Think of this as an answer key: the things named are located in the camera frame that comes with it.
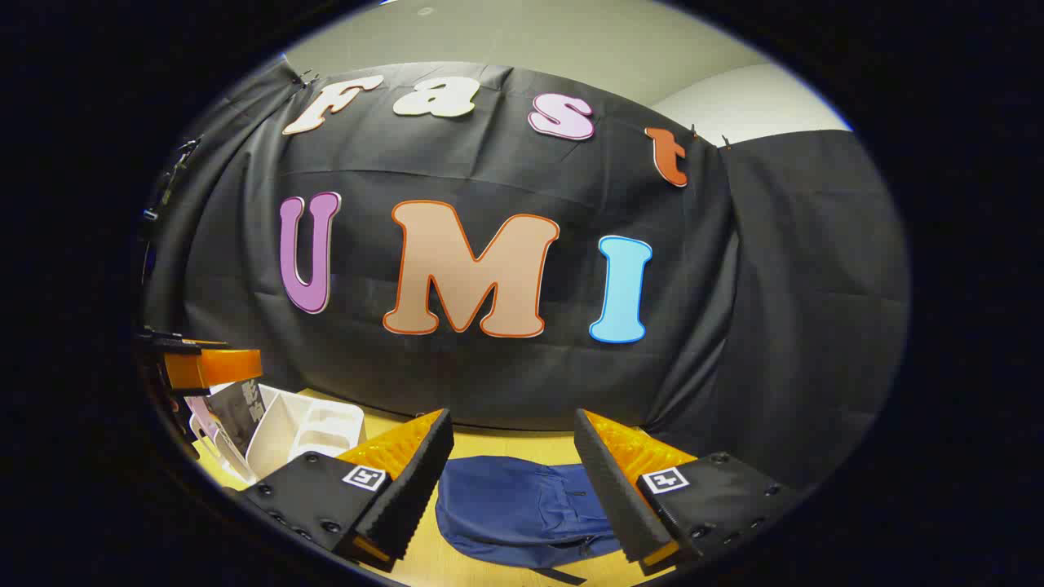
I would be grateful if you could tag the white bookshelf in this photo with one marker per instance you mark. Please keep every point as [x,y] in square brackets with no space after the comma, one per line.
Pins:
[302,432]

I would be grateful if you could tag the black book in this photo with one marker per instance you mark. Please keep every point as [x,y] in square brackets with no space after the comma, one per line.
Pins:
[236,408]

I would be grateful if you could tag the black backdrop cloth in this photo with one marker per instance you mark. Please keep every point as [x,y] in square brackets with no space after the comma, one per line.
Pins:
[489,383]

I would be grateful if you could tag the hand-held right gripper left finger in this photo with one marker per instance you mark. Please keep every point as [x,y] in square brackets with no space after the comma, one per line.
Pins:
[412,489]

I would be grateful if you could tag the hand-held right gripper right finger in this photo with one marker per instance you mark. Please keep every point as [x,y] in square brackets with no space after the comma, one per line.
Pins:
[620,497]

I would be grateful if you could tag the blue schoolbag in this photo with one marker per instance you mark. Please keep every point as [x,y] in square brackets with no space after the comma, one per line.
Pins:
[514,505]

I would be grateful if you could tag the pink book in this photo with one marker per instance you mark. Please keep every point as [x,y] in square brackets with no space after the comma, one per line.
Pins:
[202,420]

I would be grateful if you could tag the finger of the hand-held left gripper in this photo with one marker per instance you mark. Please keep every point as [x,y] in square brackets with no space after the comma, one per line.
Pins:
[212,367]

